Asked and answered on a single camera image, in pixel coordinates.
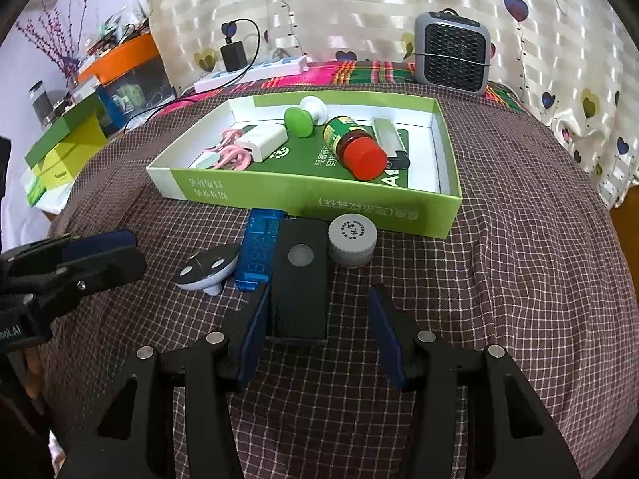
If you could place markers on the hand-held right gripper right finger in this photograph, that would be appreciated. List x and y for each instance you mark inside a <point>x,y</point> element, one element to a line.
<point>387,344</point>

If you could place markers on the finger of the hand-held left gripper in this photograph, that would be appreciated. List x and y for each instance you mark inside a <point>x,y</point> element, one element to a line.
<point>110,267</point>
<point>100,242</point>

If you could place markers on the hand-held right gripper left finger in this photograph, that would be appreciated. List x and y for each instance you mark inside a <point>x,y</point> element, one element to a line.
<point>252,339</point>

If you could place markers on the black rectangular device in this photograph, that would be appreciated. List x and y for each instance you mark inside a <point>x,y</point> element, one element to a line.
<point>302,299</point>

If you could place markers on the grey round suction hook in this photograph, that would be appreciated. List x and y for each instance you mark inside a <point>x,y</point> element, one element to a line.
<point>204,267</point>

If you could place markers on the green cardboard box tray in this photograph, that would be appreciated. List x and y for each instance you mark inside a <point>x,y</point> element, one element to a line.
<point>309,207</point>

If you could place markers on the pink plastic hook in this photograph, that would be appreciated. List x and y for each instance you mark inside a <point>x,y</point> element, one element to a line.
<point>234,157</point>
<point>227,135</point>

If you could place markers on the white rectangular block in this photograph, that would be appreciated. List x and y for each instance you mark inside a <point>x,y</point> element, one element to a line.
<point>264,142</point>

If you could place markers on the silver lighter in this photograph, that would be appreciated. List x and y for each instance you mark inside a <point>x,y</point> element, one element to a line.
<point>387,137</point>

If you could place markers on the green suction cup hook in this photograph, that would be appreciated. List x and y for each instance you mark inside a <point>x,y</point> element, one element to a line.
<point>298,122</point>

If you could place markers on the small green box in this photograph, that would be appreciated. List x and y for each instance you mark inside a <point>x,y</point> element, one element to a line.
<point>36,190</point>

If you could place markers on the blue translucent usb tester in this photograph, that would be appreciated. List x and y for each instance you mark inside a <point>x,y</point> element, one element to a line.
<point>257,249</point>

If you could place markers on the yellow green cardboard box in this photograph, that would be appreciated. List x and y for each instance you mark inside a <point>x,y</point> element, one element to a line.
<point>75,152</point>

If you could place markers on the ribbed plastic bottle cap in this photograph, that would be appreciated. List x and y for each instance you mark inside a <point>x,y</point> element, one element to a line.
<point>352,239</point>

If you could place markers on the green lidded cardboard box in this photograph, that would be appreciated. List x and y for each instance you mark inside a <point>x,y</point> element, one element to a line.
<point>62,127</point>

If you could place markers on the brown checked blanket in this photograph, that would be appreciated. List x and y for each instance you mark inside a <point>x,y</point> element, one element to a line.
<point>499,284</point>

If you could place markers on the blue box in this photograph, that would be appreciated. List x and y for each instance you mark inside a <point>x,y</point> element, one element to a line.
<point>112,105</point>

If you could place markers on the glass jar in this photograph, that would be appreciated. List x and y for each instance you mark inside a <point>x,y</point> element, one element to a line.
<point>40,105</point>

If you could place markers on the orange lidded glass tank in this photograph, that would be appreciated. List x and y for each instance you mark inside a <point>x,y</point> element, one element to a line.
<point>125,57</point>

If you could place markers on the red capped medicine bottle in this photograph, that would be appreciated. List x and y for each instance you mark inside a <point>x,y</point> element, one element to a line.
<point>362,154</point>

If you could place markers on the purple flower branches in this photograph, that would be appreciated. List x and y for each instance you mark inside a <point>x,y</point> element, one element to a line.
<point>57,45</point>

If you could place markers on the black charger adapter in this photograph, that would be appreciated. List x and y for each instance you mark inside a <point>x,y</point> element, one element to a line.
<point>233,57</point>

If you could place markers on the white power strip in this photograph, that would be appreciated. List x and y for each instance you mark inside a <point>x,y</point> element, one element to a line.
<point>259,70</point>

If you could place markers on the colourful striped blanket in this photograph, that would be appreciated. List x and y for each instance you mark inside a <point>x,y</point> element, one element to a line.
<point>359,72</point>

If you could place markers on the grey portable space heater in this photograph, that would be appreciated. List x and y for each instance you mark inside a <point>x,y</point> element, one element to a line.
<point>452,55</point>

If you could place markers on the heart print curtain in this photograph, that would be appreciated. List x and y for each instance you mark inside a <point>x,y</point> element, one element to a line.
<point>374,0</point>

